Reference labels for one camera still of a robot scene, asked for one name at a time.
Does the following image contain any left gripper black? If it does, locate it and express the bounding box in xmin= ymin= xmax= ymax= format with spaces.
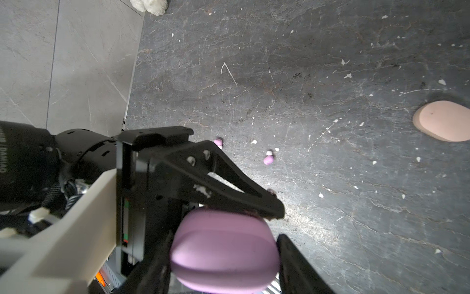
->
xmin=116 ymin=126 xmax=285 ymax=272

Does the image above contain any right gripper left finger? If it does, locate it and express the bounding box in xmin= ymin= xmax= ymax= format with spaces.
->
xmin=117 ymin=231 xmax=174 ymax=294

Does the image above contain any peach earbud charging case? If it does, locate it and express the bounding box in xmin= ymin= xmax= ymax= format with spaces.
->
xmin=412 ymin=100 xmax=470 ymax=143

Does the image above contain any purple earbud charging case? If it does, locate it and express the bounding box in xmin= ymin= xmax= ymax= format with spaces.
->
xmin=170 ymin=208 xmax=280 ymax=294

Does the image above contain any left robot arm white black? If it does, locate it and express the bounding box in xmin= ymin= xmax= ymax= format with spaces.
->
xmin=1 ymin=121 xmax=285 ymax=275

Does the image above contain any purple earbud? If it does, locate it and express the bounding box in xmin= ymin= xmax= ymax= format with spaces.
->
xmin=263 ymin=149 xmax=275 ymax=165
xmin=214 ymin=137 xmax=223 ymax=149

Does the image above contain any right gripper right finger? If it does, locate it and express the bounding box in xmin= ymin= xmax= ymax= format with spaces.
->
xmin=277 ymin=234 xmax=335 ymax=294

